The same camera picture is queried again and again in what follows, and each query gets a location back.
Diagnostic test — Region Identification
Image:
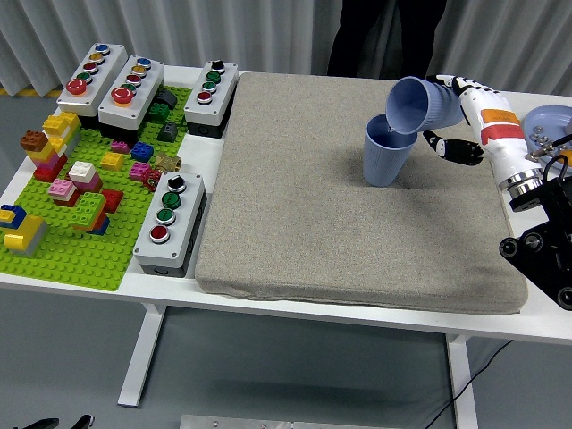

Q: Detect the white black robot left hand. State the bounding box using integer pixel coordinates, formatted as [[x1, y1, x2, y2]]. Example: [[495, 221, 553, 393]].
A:
[[13, 414, 96, 429]]

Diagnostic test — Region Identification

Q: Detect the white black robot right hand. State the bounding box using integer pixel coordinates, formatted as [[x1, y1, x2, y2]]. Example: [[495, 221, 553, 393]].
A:
[[422, 74, 542, 184]]

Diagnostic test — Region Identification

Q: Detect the blue ribbed plastic cup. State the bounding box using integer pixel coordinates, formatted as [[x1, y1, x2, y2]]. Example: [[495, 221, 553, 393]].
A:
[[361, 114, 418, 188], [384, 76, 466, 135]]

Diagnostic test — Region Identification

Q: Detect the blue plate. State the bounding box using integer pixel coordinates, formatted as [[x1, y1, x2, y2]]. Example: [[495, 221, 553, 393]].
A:
[[522, 104, 572, 156]]

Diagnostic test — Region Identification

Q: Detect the white table leg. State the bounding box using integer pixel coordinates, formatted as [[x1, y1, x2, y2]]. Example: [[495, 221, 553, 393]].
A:
[[444, 332, 479, 429], [117, 302, 168, 408]]

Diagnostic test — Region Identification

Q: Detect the green lego baseplate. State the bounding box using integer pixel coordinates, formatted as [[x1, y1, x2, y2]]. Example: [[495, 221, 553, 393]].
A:
[[0, 84, 194, 292]]

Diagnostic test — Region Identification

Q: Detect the person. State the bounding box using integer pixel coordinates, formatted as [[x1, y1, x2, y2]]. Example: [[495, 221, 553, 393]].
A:
[[327, 0, 448, 80]]

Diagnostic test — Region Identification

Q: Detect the blue yellow grey brick assembly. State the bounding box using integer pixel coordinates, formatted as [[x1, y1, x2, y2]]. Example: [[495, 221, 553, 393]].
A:
[[0, 204, 49, 257]]

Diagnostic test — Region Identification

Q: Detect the grey-brown fabric mat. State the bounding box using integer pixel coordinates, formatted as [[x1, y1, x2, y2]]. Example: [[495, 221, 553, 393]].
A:
[[195, 71, 529, 315]]

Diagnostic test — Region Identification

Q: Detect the green orange blue brick stack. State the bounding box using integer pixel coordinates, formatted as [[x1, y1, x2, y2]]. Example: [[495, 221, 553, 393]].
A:
[[68, 191, 111, 237]]

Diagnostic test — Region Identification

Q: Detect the four-button grey control box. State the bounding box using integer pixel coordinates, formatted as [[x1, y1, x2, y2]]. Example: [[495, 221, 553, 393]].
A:
[[132, 171, 209, 279], [183, 59, 240, 139]]

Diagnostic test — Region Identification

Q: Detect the red lego brick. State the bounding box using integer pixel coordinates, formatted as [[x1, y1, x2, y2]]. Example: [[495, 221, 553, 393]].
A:
[[101, 189, 125, 214]]

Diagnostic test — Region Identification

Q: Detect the pink white red brick stack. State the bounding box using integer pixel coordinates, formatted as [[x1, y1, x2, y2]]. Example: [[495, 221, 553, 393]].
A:
[[47, 177, 80, 207]]

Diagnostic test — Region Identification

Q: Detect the yellow lego brick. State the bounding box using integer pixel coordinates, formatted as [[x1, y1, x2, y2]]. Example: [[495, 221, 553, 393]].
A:
[[100, 151, 125, 172]]

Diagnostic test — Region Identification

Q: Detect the brown yellow red brick tower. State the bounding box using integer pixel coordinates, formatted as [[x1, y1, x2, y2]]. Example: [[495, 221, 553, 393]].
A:
[[20, 130, 69, 182]]

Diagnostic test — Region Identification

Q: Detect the blue lego brick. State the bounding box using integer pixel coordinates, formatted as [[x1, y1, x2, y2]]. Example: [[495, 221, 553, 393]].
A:
[[130, 140, 156, 163]]

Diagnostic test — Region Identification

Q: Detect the yellow white brick stack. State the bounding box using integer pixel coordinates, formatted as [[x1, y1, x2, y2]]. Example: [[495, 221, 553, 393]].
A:
[[42, 111, 82, 153]]

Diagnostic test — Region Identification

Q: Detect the dark green lego brick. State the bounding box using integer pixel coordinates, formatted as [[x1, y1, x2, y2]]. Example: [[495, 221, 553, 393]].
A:
[[147, 102, 171, 124]]

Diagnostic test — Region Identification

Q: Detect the five-button grey control box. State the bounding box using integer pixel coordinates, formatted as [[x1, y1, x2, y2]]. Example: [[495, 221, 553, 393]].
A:
[[55, 42, 129, 130], [97, 55, 165, 143]]

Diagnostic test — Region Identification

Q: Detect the white curtain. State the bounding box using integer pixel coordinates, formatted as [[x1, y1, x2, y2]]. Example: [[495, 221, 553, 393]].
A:
[[0, 0, 572, 100]]

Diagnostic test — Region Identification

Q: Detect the black floor cable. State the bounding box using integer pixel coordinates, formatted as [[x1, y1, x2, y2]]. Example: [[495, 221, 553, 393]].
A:
[[424, 339, 514, 429]]

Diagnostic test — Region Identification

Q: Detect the brass valve with red handle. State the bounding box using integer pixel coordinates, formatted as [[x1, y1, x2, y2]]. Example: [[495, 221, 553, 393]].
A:
[[142, 152, 183, 192]]

